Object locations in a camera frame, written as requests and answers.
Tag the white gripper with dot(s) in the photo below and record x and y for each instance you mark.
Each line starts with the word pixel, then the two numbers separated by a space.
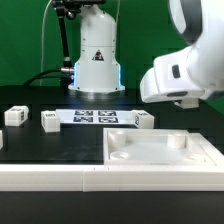
pixel 184 75

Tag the white square table top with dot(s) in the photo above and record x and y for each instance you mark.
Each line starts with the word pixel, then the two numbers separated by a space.
pixel 124 146

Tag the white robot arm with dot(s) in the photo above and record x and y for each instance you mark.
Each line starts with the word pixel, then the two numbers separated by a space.
pixel 199 22

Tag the white U-shaped fence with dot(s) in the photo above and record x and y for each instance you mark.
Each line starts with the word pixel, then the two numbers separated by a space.
pixel 86 178

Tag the white marker sheet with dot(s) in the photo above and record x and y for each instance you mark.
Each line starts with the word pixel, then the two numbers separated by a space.
pixel 95 117

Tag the white part left edge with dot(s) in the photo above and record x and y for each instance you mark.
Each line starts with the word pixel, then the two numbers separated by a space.
pixel 1 139

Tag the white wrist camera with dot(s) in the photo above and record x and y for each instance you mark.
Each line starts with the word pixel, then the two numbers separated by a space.
pixel 189 103

